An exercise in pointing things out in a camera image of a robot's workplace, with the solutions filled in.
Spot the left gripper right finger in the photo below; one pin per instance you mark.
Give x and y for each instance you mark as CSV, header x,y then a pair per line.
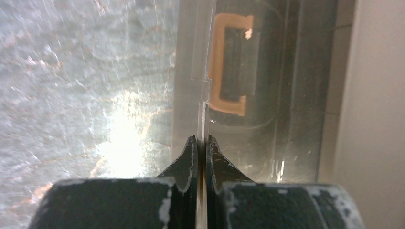
x,y
234,201

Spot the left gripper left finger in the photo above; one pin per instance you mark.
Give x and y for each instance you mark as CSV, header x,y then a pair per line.
x,y
167,201

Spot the translucent brown plastic toolbox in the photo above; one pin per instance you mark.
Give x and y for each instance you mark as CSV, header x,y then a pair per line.
x,y
299,91

